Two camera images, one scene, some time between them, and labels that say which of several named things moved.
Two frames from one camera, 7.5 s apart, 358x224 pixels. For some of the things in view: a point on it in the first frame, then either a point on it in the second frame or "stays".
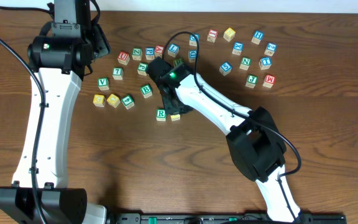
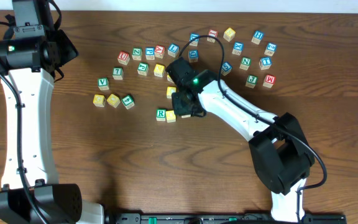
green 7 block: [117, 73] stays
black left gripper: [103, 42] → [27, 28]
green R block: [161, 115] stays
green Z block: [137, 53] stays
